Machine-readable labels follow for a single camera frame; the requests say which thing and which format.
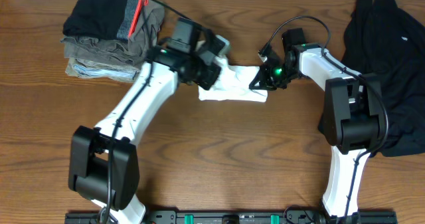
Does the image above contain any white t-shirt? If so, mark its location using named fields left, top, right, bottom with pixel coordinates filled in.
left=199, top=55, right=268, bottom=102

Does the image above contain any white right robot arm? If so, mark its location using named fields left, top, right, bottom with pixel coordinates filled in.
left=249, top=43, right=387, bottom=223

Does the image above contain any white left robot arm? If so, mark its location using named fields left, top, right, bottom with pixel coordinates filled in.
left=68, top=29, right=230, bottom=223

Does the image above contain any folded olive grey garment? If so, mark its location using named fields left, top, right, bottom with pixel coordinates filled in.
left=60, top=1, right=165, bottom=82

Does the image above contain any folded black garment red trim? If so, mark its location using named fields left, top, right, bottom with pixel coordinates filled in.
left=62, top=0, right=149, bottom=41

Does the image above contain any black garment pile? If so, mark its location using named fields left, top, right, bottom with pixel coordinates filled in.
left=341, top=0, right=424, bottom=157

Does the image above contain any folded light blue garment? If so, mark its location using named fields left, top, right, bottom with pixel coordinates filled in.
left=72, top=64, right=138, bottom=80

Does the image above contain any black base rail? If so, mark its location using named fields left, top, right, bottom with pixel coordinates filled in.
left=64, top=209, right=398, bottom=224

